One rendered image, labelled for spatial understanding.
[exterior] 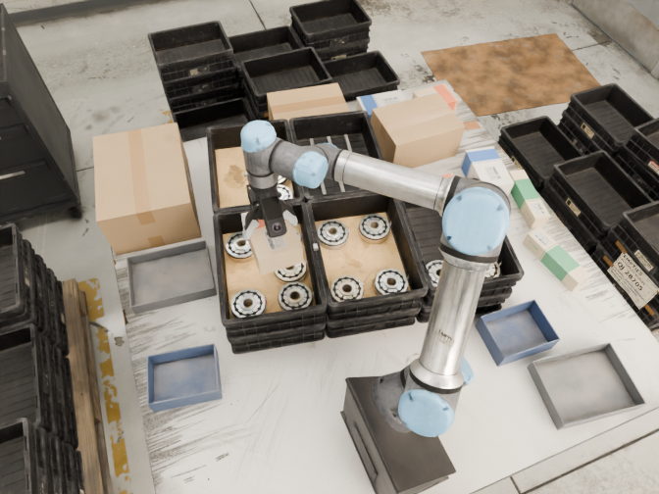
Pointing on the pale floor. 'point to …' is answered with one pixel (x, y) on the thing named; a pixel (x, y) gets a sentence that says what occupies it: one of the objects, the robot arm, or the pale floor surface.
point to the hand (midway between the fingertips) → (272, 234)
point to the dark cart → (31, 138)
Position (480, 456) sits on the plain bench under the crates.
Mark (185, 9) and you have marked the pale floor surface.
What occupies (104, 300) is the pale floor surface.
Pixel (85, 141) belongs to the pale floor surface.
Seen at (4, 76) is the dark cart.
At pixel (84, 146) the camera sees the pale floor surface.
